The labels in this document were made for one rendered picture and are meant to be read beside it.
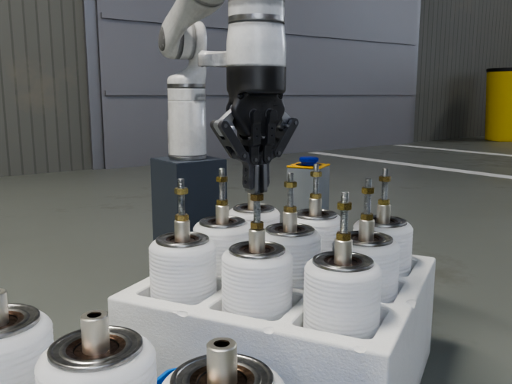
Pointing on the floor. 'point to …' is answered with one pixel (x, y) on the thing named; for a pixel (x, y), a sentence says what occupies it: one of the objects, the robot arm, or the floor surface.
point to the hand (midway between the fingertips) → (256, 177)
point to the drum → (498, 104)
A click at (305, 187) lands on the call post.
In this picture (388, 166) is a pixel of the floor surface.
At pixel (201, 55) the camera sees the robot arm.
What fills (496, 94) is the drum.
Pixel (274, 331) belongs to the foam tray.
